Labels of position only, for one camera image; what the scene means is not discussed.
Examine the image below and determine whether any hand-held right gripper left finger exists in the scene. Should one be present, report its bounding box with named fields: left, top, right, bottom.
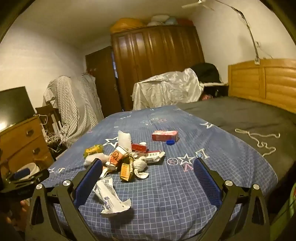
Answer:
left=25, top=159, right=103, bottom=241

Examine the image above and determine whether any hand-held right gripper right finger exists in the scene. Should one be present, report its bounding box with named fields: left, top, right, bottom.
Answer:
left=193, top=158, right=271, bottom=241

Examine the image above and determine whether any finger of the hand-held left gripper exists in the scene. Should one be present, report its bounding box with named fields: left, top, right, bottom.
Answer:
left=7, top=170, right=50, bottom=187
left=6, top=168, right=32, bottom=182

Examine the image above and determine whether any white plastic bucket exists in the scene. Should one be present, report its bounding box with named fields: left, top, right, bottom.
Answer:
left=20, top=162, right=41, bottom=180

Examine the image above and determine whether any orange paper cup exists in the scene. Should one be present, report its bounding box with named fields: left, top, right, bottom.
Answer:
left=106, top=145, right=129, bottom=171

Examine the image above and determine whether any white red medicine box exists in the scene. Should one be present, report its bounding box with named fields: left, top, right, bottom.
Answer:
left=136, top=150, right=166, bottom=166

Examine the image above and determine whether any white crumpled plastic wrapper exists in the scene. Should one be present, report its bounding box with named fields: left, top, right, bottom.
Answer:
left=92, top=176, right=132, bottom=215

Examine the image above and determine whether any blue star-print bedsheet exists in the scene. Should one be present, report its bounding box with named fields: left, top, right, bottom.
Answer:
left=42, top=105, right=278, bottom=241

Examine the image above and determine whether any yellow candy wrapper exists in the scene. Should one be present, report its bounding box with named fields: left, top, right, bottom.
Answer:
left=83, top=144, right=104, bottom=156

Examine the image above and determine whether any wooden dresser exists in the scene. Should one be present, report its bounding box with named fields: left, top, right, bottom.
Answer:
left=0, top=115, right=55, bottom=177

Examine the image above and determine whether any yellow juice carton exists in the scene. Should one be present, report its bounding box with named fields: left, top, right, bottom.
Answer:
left=119, top=154, right=136, bottom=182

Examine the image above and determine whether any white router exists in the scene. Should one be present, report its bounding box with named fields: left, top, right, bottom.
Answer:
left=52, top=115, right=63, bottom=138

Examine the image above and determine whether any white ribbon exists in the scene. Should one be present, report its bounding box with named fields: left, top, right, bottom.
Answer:
left=234, top=128, right=281, bottom=158

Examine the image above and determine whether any red carton box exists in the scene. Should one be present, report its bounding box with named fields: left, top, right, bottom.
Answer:
left=151, top=130, right=180, bottom=142

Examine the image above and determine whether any dark wooden chair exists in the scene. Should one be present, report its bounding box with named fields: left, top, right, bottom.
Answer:
left=35, top=105, right=57, bottom=122

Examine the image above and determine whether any black television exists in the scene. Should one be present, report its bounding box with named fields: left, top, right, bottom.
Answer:
left=0, top=86, right=36, bottom=133

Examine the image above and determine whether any grey striped cloth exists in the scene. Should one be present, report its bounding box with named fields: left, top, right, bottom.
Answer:
left=43, top=74, right=104, bottom=149

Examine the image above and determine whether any dark grey blanket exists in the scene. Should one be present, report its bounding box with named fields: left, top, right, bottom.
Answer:
left=175, top=96, right=296, bottom=187

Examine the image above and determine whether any white satin cloth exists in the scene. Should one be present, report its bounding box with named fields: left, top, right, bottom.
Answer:
left=132, top=68, right=205, bottom=111

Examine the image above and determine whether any dark brown door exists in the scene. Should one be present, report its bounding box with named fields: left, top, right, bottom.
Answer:
left=85, top=46, right=122, bottom=112

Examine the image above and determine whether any black cloth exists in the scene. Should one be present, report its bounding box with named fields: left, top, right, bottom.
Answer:
left=190, top=62, right=228, bottom=98

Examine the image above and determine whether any wooden bed headboard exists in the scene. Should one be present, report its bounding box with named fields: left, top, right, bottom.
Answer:
left=228, top=58, right=296, bottom=114

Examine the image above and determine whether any brown wooden wardrobe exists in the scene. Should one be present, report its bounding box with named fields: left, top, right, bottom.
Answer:
left=110, top=25, right=205, bottom=111

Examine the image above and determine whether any yellow bag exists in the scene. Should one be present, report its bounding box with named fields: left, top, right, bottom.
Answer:
left=110, top=18, right=147, bottom=33

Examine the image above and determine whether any white cable bundle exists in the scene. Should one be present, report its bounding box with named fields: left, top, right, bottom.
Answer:
left=41, top=113, right=68, bottom=154

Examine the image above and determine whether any wall cable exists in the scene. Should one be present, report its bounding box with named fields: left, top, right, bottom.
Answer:
left=215, top=0, right=261, bottom=65

